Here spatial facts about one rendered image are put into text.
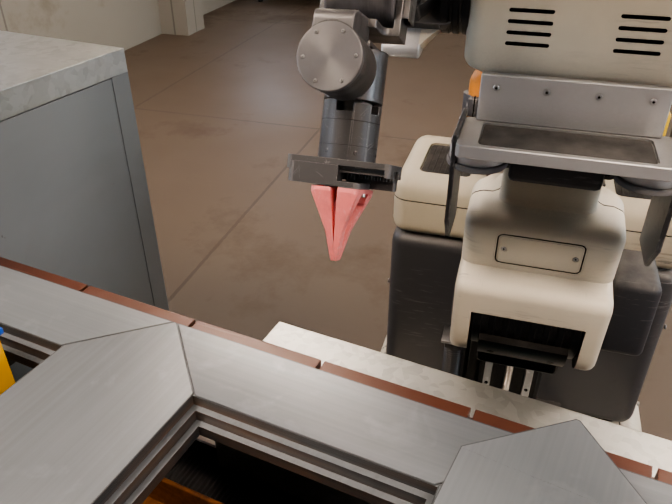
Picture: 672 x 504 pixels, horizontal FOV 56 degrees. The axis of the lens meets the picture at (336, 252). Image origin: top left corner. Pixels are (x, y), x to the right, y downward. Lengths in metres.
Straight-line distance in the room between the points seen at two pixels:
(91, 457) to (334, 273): 1.80
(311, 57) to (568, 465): 0.43
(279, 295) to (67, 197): 1.26
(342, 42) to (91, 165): 0.70
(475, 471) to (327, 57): 0.39
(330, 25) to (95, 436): 0.44
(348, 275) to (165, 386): 1.71
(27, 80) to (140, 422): 0.57
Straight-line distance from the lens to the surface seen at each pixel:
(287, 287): 2.31
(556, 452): 0.66
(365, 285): 2.32
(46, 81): 1.08
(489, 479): 0.62
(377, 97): 0.62
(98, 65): 1.15
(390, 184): 0.64
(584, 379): 1.44
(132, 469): 0.66
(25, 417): 0.73
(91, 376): 0.75
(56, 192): 1.12
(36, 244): 1.12
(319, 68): 0.55
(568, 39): 0.84
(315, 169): 0.61
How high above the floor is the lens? 1.33
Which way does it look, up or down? 32 degrees down
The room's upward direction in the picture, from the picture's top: straight up
